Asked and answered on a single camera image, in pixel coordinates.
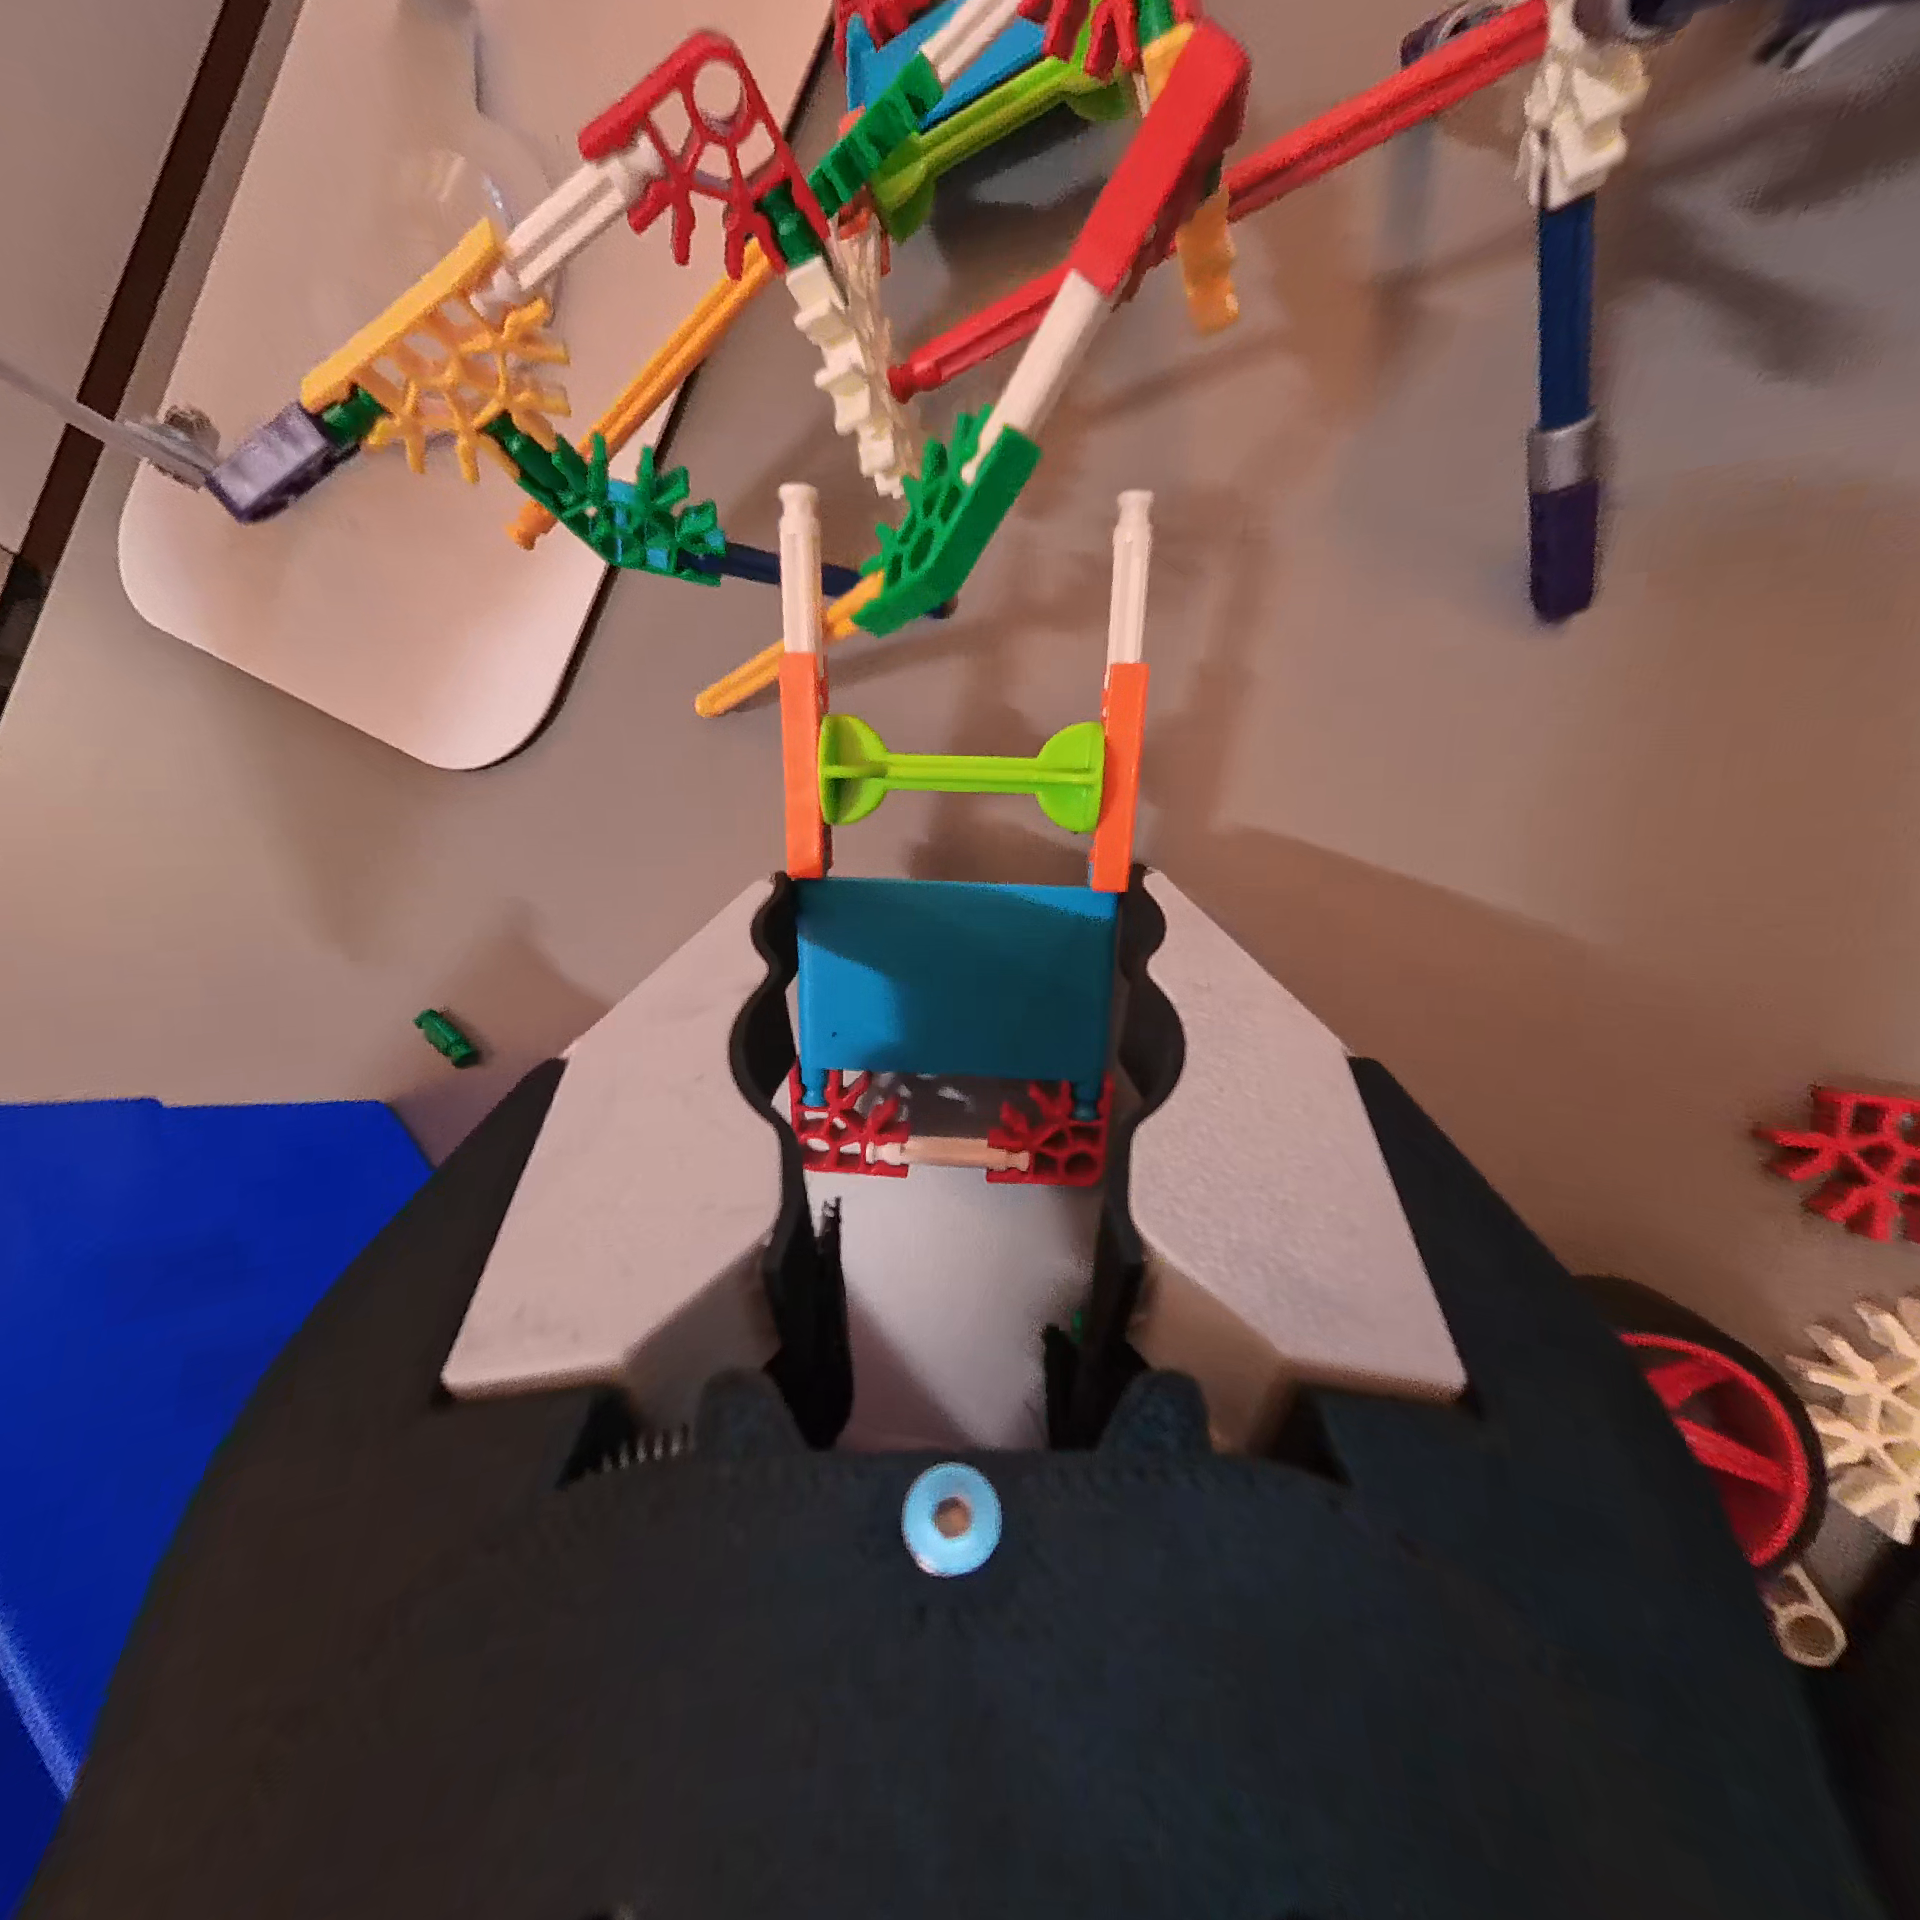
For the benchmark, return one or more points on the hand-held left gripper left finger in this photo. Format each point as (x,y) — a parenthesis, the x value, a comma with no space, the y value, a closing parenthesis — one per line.
(631,1200)

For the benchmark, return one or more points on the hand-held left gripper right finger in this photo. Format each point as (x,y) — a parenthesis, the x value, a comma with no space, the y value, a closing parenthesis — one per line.
(1293,1200)

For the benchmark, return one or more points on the blue panel toy seat assembly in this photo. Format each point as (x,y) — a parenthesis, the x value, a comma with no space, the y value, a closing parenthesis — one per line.
(962,975)

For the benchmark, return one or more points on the blue plastic bin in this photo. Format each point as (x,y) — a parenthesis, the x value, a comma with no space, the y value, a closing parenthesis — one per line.
(180,1351)

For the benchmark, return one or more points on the white toy rod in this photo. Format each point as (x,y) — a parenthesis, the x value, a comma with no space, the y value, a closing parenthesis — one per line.
(803,581)
(1130,587)

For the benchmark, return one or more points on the colourful toy wheel model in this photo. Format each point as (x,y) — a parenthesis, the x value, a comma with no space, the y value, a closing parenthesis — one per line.
(1154,182)

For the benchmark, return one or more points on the short green toy rod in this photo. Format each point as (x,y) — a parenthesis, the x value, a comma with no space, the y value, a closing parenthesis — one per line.
(448,1040)

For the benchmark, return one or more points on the red toy connector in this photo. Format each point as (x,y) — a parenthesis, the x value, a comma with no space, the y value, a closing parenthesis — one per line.
(1853,1163)

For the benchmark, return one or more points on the white snowflake toy connector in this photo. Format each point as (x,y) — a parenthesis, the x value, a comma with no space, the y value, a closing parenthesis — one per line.
(1870,1425)

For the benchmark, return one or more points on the white document stand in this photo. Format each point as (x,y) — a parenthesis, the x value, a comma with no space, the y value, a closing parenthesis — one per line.
(389,599)

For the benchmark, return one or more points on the grey toy connector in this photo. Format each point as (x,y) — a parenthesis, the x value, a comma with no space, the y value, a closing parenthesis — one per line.
(1805,1619)

